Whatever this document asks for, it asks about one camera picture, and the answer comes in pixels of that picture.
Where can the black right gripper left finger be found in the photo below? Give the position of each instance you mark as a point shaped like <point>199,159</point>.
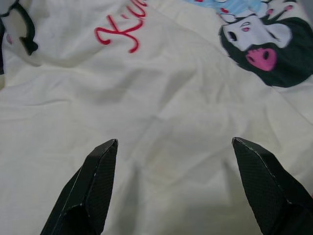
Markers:
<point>93,191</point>

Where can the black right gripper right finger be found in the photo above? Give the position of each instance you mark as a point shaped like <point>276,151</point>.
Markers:
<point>269,191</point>

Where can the cream cartoon print blanket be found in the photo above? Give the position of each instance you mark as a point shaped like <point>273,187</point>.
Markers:
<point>171,93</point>

